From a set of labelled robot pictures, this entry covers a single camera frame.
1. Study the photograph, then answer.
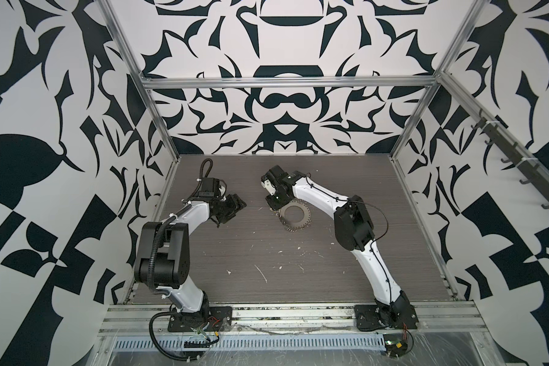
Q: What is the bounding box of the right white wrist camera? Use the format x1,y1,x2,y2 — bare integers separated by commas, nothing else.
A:
261,176,276,195

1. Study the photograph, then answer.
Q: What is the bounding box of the black corrugated cable conduit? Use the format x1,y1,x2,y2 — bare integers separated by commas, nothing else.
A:
145,312,221,362

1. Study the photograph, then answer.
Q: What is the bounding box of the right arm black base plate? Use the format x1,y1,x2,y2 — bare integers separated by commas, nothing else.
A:
354,303,419,332

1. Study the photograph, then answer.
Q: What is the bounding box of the metal disc with key rings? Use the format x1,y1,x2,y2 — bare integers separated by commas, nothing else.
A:
275,199,311,232

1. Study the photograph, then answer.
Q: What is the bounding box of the small circuit board with wires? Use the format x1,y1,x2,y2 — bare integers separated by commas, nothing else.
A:
383,332,414,358

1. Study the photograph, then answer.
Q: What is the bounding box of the black wall hook rack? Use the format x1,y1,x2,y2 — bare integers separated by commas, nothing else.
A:
473,110,549,210

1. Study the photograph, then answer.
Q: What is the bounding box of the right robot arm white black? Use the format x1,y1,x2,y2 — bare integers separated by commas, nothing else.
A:
261,166,417,329

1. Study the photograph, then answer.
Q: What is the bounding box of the white slotted cable duct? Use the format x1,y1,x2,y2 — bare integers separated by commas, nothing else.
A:
113,333,385,352

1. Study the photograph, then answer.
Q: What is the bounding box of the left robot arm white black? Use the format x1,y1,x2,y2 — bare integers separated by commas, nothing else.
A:
134,178,246,319

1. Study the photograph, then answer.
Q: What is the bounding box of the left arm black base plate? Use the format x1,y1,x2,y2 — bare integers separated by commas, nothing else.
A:
168,307,233,332

